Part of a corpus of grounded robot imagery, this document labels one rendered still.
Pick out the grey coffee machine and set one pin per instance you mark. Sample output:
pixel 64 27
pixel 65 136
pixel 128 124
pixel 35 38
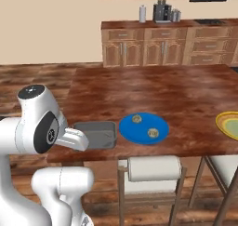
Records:
pixel 161 12

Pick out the grey tupperware container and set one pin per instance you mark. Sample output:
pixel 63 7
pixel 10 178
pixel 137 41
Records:
pixel 99 135

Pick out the yellow green round plate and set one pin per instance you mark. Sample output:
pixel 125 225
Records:
pixel 229 124

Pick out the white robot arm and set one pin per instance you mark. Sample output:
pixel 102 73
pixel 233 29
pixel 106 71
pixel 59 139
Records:
pixel 29 133

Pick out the white paper towel roll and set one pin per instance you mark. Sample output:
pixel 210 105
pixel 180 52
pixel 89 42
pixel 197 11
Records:
pixel 142 14

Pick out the beige dumpling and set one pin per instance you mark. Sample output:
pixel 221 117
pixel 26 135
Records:
pixel 152 132
pixel 136 118

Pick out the grey metal jar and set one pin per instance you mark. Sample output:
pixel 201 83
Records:
pixel 176 15

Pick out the wooden base cupboards run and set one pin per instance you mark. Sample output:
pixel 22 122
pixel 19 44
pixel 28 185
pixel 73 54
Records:
pixel 167 46

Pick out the blue round plate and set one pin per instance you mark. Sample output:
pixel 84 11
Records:
pixel 139 132

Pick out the black hob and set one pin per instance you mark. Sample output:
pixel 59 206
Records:
pixel 210 22

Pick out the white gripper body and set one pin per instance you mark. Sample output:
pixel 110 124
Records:
pixel 76 139

